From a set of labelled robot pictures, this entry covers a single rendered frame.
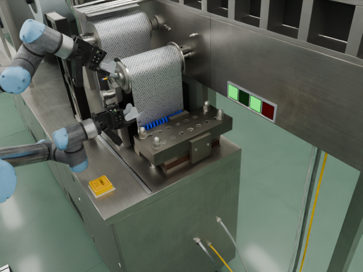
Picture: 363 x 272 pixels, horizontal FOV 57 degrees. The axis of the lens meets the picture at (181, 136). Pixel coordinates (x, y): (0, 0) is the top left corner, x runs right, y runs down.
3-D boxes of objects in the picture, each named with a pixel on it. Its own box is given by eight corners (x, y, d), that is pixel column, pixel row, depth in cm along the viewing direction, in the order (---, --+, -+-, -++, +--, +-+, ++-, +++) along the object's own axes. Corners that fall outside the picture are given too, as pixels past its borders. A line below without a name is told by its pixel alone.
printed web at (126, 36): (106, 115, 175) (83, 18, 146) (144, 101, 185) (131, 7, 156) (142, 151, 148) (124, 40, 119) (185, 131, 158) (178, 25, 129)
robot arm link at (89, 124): (89, 143, 126) (81, 133, 132) (101, 138, 128) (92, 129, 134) (85, 127, 122) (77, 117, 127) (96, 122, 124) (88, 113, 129)
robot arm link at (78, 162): (71, 157, 139) (64, 136, 132) (93, 163, 135) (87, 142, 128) (59, 169, 133) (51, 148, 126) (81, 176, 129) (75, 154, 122)
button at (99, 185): (89, 186, 132) (88, 182, 131) (106, 178, 135) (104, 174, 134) (96, 196, 127) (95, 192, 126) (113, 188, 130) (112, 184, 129)
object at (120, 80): (112, 76, 136) (113, 64, 129) (116, 75, 136) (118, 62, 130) (120, 90, 133) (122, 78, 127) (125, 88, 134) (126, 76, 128)
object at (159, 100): (138, 129, 142) (132, 90, 131) (182, 110, 152) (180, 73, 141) (138, 129, 141) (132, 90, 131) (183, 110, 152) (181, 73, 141)
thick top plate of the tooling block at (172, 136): (135, 147, 140) (133, 135, 136) (209, 114, 157) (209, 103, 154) (154, 167, 129) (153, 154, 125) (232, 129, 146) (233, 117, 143)
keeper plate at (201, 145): (189, 161, 140) (188, 140, 133) (208, 152, 144) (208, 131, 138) (193, 164, 138) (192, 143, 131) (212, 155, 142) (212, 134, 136)
